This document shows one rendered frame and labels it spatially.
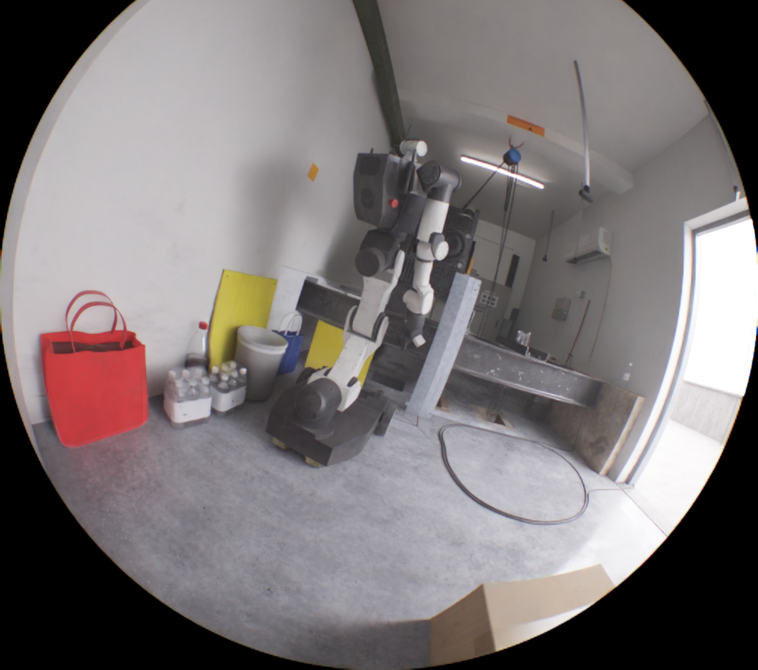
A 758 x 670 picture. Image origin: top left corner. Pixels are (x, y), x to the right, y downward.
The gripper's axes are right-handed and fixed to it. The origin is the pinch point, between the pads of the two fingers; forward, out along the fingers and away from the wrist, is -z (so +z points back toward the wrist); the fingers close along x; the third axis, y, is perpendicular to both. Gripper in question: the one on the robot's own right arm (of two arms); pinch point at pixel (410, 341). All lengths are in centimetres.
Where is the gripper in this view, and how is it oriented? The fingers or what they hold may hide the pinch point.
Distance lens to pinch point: 126.8
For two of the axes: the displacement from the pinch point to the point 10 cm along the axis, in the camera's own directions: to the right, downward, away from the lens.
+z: 0.6, -8.7, -5.0
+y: -6.3, -4.2, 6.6
